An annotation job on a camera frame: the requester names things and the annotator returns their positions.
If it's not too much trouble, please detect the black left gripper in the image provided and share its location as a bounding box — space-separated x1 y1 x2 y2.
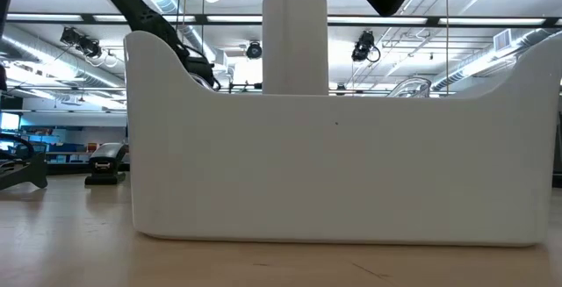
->
182 54 220 91

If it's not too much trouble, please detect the black stapler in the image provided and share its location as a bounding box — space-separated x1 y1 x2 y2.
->
84 141 130 187

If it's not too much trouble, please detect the black overhead beam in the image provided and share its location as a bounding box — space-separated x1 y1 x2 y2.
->
5 12 562 28

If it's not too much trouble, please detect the white vent grille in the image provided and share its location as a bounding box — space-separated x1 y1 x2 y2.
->
492 28 513 53

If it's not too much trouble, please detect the white plastic bin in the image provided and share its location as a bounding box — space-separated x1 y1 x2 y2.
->
123 30 562 248

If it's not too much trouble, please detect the blue lit monitor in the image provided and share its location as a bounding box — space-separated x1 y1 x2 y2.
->
0 111 21 132

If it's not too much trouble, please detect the black ceiling camera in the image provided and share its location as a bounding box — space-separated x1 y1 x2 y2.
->
60 26 83 47
78 36 104 59
350 31 381 63
245 40 263 61

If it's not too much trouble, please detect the silver ventilation duct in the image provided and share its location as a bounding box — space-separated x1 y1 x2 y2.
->
0 23 126 89
431 27 555 93

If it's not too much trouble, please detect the black aluminium table frame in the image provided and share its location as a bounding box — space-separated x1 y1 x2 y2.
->
43 161 131 176

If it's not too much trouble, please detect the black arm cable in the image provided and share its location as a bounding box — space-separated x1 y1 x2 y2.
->
0 132 35 161

